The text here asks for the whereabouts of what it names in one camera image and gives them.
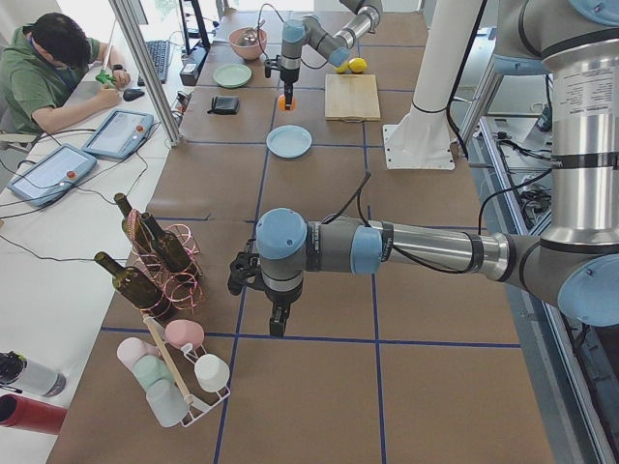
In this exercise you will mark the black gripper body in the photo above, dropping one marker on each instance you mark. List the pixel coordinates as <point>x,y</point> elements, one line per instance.
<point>281,299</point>
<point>289,76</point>

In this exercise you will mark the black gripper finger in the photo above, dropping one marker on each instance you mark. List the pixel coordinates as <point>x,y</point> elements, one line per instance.
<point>278,320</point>
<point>288,95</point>

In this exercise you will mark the orange fruit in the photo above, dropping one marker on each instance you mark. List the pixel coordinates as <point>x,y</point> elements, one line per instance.
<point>282,102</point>

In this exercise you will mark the light blue plate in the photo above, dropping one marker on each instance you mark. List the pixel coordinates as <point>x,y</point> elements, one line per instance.
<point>289,141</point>

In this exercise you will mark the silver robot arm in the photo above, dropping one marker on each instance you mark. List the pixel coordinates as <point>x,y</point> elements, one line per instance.
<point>334,48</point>
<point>385,255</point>

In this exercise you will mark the light green plate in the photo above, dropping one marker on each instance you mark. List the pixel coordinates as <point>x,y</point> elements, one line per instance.
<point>232,76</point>

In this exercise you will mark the pink bowl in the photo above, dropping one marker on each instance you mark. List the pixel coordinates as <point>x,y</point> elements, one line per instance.
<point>248,53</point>

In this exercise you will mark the left yellow lemon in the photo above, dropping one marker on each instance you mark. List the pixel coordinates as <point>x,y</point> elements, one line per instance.
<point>343,68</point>

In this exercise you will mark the yellow lemon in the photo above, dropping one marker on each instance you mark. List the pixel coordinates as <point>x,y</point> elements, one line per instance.
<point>343,68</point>
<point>357,65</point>

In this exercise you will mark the metal scoop spoon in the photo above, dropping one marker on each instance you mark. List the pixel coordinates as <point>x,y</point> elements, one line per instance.
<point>250,36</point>

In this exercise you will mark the bamboo cutting board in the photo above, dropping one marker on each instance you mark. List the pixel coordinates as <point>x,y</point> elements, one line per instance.
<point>351,97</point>

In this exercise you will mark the right yellow lemon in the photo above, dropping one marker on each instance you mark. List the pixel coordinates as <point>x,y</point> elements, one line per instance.
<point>357,65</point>

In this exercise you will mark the folded dark grey cloth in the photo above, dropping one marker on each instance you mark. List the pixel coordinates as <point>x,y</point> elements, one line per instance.
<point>224,105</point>

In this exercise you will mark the white cup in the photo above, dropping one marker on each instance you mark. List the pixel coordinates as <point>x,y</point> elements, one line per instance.
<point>212,373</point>

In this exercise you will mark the pink cup on top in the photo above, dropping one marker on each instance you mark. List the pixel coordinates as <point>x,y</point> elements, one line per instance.
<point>181,332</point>

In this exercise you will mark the middle dark wine bottle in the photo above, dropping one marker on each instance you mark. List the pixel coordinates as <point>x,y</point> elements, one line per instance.
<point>170,250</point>

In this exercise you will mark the dark wine bottle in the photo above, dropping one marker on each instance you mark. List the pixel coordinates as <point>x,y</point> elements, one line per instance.
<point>170,250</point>
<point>131,224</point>
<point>137,288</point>

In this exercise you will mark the black keyboard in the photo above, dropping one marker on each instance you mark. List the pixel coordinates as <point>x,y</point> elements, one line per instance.
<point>159,51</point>

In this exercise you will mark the mint green cup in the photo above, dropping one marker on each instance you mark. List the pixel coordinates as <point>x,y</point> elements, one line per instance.
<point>149,369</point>

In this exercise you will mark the light blue grey cup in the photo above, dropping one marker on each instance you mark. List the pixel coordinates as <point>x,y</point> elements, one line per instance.
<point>167,403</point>

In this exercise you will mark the front dark wine bottle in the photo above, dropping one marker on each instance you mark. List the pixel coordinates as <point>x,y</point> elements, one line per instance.
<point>137,288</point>

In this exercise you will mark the rear dark wine bottle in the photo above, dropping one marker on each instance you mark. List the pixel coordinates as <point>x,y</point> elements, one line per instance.
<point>131,224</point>

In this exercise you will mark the pale pink cup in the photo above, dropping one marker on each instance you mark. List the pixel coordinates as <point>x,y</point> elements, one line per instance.
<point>132,349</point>

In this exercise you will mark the black computer mouse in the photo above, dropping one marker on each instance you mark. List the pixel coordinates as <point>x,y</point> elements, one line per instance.
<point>132,94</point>

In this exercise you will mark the far blue teach pendant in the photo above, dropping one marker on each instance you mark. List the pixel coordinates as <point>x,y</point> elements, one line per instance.
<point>119,135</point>

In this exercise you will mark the blue teach pendant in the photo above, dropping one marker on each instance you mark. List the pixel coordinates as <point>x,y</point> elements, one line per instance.
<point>51,177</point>
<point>119,135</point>

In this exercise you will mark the seated person green shirt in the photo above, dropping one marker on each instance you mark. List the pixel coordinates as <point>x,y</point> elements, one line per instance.
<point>43,65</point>

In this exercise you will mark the near blue teach pendant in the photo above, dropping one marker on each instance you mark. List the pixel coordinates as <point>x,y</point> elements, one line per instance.
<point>51,177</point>

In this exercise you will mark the grey water bottle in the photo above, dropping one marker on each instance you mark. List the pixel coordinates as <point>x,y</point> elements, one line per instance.
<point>19,374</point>

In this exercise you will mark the red water bottle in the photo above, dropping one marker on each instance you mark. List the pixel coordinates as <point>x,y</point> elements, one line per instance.
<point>32,415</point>

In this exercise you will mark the white wire cup rack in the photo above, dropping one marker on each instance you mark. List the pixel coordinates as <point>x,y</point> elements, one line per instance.
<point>180,363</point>

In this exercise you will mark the copper wire bottle rack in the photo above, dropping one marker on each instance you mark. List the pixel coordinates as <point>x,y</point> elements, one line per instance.
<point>185,295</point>

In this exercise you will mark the aluminium frame post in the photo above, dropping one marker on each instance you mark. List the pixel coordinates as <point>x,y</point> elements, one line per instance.
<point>128,22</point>

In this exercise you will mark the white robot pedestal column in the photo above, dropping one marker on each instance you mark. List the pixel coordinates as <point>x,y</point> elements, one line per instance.
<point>421,140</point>

